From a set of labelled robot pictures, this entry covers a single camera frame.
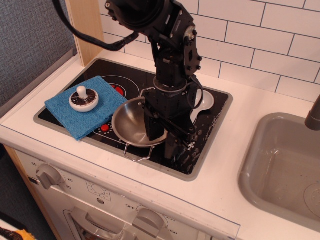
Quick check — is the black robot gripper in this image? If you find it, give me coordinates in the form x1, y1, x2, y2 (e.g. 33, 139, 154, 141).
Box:
142, 83, 198, 159

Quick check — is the silver steel pot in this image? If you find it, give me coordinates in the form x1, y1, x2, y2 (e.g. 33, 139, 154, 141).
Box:
111, 96, 168, 162

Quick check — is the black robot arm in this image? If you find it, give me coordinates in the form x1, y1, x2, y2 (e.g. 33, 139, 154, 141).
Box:
105, 0, 202, 159

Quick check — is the blue folded cloth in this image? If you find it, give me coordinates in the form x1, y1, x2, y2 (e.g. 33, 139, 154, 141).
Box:
45, 76, 127, 141

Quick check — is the yellow cloth object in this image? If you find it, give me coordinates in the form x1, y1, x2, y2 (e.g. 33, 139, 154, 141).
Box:
0, 220, 36, 240

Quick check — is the black toy stove top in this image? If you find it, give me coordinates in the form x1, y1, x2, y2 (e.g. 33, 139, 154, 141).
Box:
34, 59, 233, 181

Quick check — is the grey right oven knob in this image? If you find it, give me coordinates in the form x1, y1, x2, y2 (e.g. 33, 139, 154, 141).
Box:
132, 208, 165, 238

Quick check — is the white brown toy mushroom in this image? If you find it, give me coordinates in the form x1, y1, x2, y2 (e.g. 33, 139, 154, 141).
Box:
69, 86, 99, 113

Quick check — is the grey sink basin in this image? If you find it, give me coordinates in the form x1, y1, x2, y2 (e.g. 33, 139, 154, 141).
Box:
238, 113, 320, 232

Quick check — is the grey left timer knob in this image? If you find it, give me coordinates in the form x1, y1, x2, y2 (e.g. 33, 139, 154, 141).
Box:
36, 164, 62, 190

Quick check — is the grey faucet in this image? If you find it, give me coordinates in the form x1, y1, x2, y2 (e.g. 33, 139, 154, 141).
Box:
304, 95, 320, 131

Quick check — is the white spoon with blue handle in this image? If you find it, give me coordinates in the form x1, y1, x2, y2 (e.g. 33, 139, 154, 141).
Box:
190, 89, 215, 124

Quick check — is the oven door with handle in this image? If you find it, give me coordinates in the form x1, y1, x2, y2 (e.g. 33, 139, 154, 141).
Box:
63, 207, 201, 240

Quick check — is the light wooden post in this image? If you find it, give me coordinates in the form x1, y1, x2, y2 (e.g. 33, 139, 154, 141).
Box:
65, 0, 104, 67

